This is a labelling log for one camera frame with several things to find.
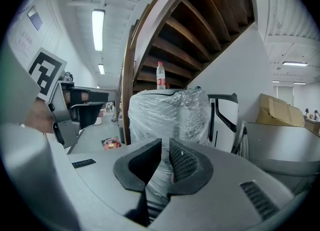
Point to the plastic-wrapped grey appliance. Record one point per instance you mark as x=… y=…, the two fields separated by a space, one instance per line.
x=165 y=115

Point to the white and black machine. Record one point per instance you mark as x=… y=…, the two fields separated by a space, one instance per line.
x=223 y=120

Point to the short ceiling light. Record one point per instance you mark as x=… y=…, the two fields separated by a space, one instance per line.
x=101 y=69

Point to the ceiling light panel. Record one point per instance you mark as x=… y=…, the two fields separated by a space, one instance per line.
x=295 y=63

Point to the person's left forearm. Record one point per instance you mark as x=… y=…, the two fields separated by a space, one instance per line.
x=38 y=116

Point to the cluttered office desk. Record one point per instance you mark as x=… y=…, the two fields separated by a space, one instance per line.
x=313 y=122

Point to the dark blue wall poster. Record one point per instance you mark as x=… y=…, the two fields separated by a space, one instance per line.
x=35 y=18

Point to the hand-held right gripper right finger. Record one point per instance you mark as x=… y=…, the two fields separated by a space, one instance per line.
x=186 y=167

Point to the brown cardboard box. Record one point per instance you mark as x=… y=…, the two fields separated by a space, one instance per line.
x=277 y=111

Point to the clear red-label water bottle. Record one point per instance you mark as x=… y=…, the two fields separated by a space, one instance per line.
x=161 y=76

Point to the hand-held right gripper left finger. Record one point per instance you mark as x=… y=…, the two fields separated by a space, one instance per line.
x=140 y=165

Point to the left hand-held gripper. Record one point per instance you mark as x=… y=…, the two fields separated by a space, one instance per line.
x=45 y=75

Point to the long ceiling light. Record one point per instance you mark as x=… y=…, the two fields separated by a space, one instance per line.
x=98 y=30

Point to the brown wooden staircase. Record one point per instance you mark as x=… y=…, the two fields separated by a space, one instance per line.
x=185 y=32

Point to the red tool on floor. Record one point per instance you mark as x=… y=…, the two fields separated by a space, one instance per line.
x=111 y=143

